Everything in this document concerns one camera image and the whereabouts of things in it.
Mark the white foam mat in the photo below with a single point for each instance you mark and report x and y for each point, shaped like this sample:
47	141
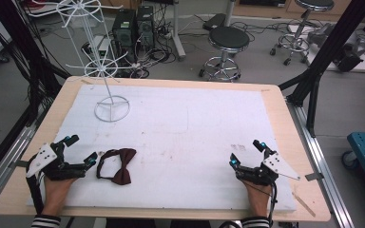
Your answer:
177	133

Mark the black frame strut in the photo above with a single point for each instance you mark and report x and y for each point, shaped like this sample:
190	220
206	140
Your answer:
19	41
336	44

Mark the aluminium side rail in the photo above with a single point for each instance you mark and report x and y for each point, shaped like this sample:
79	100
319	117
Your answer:
3	161
321	158

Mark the flat black box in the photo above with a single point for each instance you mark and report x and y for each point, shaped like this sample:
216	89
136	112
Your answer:
214	21

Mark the black computer tower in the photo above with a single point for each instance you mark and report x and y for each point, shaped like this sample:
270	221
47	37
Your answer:
145	25
124	31

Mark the person's right hand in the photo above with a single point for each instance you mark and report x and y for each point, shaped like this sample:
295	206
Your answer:
259	199

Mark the thin wooden stick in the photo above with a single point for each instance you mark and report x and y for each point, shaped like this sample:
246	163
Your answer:
303	204

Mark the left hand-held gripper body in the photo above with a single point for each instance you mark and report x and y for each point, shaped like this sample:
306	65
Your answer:
41	160

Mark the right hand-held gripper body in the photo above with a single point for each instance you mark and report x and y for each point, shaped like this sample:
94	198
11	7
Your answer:
278	166

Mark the dark brown bow tie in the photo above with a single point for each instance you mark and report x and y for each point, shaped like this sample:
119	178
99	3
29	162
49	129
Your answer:
125	164

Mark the metal bracket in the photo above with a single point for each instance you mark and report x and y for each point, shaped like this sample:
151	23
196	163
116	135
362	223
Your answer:
313	176

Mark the person's left hand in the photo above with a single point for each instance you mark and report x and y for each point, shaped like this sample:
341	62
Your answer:
54	194

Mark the grey table leg post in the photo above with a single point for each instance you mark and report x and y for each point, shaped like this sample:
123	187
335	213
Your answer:
178	34

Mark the white platform with black device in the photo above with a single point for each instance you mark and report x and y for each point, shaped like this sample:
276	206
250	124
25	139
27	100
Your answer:
345	53

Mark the black round stool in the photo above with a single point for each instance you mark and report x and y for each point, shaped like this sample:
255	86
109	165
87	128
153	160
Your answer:
228	38
313	4

